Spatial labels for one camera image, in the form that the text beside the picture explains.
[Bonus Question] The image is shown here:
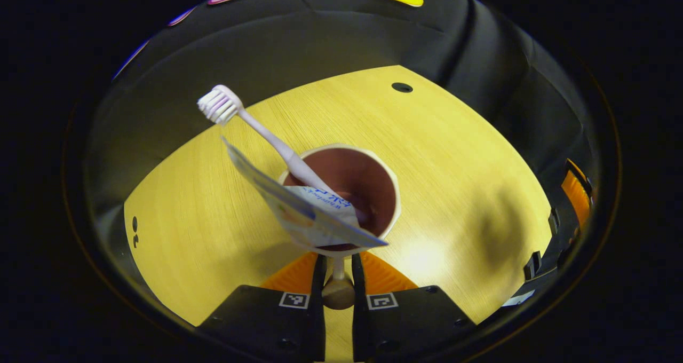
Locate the black backdrop cloth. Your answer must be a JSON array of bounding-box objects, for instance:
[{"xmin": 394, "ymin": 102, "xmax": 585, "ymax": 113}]
[{"xmin": 85, "ymin": 0, "xmax": 603, "ymax": 299}]

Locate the white toothpaste tube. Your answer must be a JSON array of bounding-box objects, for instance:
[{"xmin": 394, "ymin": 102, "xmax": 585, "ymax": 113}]
[{"xmin": 221, "ymin": 136, "xmax": 389, "ymax": 249}]

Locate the beige cup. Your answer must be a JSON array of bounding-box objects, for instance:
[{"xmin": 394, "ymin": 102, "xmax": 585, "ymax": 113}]
[{"xmin": 277, "ymin": 144, "xmax": 402, "ymax": 310}]

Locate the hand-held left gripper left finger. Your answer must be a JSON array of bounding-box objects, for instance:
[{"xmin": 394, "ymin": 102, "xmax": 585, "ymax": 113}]
[{"xmin": 197, "ymin": 252, "xmax": 327, "ymax": 362}]

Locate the pink toothbrush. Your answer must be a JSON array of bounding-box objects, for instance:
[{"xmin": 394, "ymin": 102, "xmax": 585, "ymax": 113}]
[{"xmin": 197, "ymin": 84, "xmax": 369, "ymax": 225}]

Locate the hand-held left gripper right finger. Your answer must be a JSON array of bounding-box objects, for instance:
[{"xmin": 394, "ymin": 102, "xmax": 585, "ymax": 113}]
[{"xmin": 351, "ymin": 252, "xmax": 475, "ymax": 362}]

